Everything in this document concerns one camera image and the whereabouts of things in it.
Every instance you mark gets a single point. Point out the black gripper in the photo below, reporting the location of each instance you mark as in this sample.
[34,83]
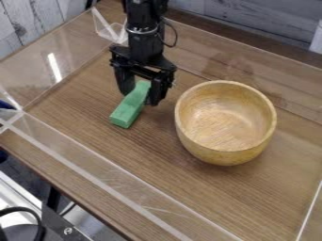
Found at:
[141,58]

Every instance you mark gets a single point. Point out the green rectangular block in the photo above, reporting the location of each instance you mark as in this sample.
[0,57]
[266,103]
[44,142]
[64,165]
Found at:
[131,105]

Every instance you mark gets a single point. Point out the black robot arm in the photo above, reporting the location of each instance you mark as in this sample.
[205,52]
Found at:
[145,17]

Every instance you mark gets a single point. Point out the light wooden bowl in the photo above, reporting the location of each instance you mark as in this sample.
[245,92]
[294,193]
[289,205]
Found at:
[225,121]

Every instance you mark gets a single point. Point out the blue object at left edge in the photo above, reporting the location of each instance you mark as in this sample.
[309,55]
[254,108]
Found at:
[6,105]

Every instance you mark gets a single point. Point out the clear acrylic tray enclosure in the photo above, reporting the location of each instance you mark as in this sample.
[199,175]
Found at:
[133,176]

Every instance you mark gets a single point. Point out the black metal bracket with screw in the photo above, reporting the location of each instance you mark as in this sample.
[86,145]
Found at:
[59,229]

